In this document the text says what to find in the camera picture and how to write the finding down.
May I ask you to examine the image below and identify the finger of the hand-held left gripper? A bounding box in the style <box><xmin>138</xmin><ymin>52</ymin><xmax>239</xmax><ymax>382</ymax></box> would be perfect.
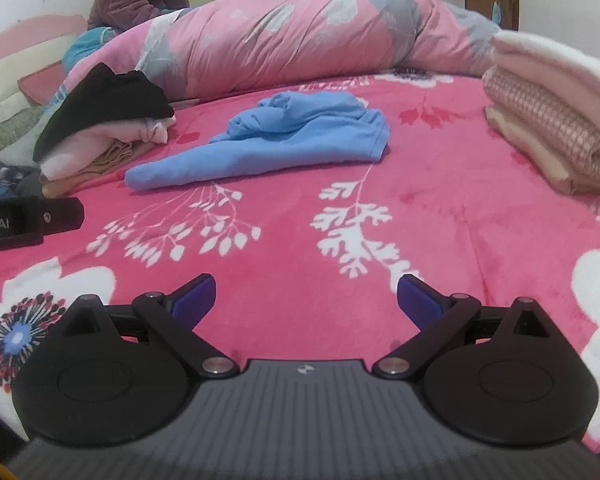
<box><xmin>39</xmin><ymin>198</ymin><xmax>85</xmax><ymax>235</ymax></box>

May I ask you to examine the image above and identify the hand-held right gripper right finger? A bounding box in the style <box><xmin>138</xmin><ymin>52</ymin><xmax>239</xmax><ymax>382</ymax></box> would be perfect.
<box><xmin>371</xmin><ymin>273</ymin><xmax>548</xmax><ymax>379</ymax></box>

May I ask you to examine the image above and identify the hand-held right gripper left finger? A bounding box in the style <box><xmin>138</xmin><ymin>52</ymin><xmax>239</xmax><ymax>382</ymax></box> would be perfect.
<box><xmin>60</xmin><ymin>273</ymin><xmax>241</xmax><ymax>379</ymax></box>

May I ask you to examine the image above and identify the blue t-shirt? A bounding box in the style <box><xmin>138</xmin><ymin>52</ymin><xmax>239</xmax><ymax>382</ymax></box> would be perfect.
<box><xmin>125</xmin><ymin>91</ymin><xmax>392</xmax><ymax>192</ymax></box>

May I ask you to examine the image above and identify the tan garment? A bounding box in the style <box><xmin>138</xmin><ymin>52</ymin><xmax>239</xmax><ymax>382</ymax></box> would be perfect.
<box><xmin>41</xmin><ymin>140</ymin><xmax>156</xmax><ymax>200</ymax></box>

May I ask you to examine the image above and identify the green patterned pillow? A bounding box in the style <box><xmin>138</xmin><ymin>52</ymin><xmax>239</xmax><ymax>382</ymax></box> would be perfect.
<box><xmin>0</xmin><ymin>105</ymin><xmax>47</xmax><ymax>168</ymax></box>

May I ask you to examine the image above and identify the black garment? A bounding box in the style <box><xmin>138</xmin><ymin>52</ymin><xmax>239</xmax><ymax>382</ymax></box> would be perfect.
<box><xmin>32</xmin><ymin>63</ymin><xmax>176</xmax><ymax>163</ymax></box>

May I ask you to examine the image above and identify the pink floral blanket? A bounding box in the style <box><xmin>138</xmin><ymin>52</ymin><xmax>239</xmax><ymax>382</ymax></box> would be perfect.
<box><xmin>0</xmin><ymin>72</ymin><xmax>600</xmax><ymax>461</ymax></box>

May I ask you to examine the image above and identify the pink pillow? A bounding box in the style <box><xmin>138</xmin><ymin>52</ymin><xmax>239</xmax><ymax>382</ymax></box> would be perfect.
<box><xmin>17</xmin><ymin>60</ymin><xmax>77</xmax><ymax>107</ymax></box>

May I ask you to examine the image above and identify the teal blanket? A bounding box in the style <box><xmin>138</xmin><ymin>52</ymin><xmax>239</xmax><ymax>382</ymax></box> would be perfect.
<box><xmin>62</xmin><ymin>27</ymin><xmax>118</xmax><ymax>73</ymax></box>

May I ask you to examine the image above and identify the pink bed headboard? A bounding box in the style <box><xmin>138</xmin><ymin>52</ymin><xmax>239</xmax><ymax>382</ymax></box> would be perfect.
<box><xmin>0</xmin><ymin>14</ymin><xmax>88</xmax><ymax>123</ymax></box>

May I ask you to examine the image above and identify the beige folded cloth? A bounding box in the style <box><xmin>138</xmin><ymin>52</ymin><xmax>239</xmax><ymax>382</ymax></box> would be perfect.
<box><xmin>485</xmin><ymin>105</ymin><xmax>600</xmax><ymax>196</ymax></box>

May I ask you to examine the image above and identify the pink grey floral duvet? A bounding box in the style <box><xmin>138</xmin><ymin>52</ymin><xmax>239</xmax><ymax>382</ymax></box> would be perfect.
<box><xmin>62</xmin><ymin>0</ymin><xmax>503</xmax><ymax>102</ymax></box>

